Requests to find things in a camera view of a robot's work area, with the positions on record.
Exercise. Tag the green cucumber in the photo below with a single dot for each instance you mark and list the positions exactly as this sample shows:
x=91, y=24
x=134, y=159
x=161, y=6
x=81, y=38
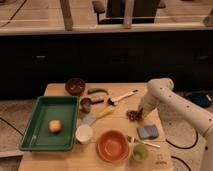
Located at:
x=97, y=90

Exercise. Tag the green cup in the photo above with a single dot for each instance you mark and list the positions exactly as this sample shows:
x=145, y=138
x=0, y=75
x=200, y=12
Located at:
x=139, y=153

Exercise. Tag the black office chair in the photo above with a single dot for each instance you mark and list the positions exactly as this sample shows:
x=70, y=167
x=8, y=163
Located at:
x=127, y=11

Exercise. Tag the dark red grape bunch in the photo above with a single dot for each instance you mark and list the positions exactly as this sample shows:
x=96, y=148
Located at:
x=133, y=115

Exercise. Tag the blue object on floor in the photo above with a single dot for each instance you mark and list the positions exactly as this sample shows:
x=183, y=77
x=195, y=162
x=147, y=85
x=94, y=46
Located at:
x=201, y=99

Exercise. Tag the dark red bowl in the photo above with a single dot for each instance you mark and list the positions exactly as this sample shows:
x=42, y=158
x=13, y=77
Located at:
x=75, y=86

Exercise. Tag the white dish brush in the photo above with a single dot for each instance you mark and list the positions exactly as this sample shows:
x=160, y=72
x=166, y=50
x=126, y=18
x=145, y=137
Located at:
x=113, y=101

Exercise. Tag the white paper cup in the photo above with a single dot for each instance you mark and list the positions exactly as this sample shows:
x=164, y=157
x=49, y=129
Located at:
x=84, y=134

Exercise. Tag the apple in tray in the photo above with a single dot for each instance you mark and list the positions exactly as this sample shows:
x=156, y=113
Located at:
x=55, y=126

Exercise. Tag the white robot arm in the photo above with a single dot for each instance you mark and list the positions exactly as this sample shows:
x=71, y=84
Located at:
x=161, y=90

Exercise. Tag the blue sponge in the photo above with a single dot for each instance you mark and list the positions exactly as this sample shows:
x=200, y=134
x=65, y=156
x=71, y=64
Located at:
x=147, y=132

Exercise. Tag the green plastic tray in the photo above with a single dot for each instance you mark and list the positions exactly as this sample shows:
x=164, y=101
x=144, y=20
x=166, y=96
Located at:
x=37, y=136

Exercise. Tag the orange bowl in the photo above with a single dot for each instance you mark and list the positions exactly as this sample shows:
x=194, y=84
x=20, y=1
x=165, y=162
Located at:
x=112, y=146

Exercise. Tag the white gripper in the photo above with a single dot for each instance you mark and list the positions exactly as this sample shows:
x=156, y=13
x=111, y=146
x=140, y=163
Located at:
x=147, y=104

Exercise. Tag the silver fork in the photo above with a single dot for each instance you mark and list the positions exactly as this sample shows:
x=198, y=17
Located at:
x=134, y=140

